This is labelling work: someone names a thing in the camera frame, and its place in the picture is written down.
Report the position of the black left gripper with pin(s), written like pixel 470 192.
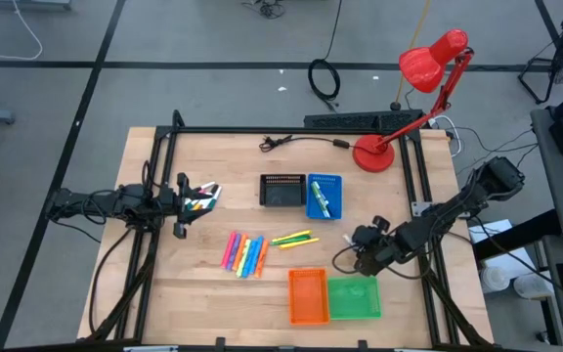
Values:
pixel 166 203

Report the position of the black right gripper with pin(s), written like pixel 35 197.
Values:
pixel 374 249

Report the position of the orange-capped white marker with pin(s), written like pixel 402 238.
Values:
pixel 196 207

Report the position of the white slim marker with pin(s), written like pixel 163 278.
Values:
pixel 346 239

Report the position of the pink highlighter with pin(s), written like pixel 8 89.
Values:
pixel 228 249

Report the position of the blue plastic basket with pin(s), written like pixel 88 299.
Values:
pixel 335 200

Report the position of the light blue slim marker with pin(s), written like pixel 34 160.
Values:
pixel 325 209

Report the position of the purple highlighter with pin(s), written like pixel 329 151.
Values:
pixel 233 251

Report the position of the orange highlighter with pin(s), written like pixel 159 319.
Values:
pixel 239 252
pixel 261 258

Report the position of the yellow-green highlighter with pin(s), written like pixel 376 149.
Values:
pixel 244 258

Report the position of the light green slim marker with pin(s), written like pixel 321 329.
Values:
pixel 319 195

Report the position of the blue highlighter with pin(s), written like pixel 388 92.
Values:
pixel 255 256
pixel 249 258

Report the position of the orange plastic basket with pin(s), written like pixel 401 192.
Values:
pixel 309 298

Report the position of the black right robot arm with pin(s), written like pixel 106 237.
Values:
pixel 457 205

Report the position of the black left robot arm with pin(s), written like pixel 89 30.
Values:
pixel 115 200

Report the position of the green plastic basket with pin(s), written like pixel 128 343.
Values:
pixel 355 299

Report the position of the grey metal mounting plate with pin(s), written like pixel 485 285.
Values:
pixel 418 207

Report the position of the black plastic basket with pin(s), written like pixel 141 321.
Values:
pixel 281 195

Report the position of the red desk lamp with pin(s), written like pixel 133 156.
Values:
pixel 373 155

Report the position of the clear plastic cup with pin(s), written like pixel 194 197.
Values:
pixel 531 287
pixel 494 279

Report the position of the white paper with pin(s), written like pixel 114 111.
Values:
pixel 501 259

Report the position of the black perforated tray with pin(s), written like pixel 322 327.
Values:
pixel 359 120

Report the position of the black desk beam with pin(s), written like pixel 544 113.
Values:
pixel 516 234

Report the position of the grey cart base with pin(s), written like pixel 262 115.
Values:
pixel 27 4

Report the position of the black aluminium table frame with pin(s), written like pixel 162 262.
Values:
pixel 281 130

